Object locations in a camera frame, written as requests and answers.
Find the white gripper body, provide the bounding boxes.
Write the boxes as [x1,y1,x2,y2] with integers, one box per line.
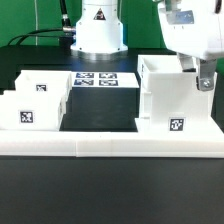
[153,0,224,60]

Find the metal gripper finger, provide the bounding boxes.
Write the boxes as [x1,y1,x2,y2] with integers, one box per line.
[177,53,196,72]
[196,59,217,91]

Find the white drawer cabinet box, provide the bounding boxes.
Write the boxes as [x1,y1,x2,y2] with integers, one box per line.
[135,55,222,135]

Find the white front drawer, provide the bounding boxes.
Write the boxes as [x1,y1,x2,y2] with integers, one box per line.
[0,91,66,131]

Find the white drawer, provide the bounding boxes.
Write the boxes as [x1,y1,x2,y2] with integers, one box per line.
[15,70,72,97]
[0,91,66,131]

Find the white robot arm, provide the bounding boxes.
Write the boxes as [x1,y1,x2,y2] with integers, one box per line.
[71,0,224,91]

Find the white rear drawer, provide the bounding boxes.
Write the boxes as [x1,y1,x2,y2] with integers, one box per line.
[15,70,72,97]

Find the white marker tag plate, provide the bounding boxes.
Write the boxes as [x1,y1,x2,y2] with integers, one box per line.
[71,72,139,88]

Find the white L-shaped fence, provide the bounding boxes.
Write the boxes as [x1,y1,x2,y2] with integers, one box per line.
[0,130,224,158]

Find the black thick cable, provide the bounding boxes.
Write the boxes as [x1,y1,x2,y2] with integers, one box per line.
[7,0,77,47]

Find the thin white cable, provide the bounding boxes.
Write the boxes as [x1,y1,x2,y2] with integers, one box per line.
[34,0,39,46]

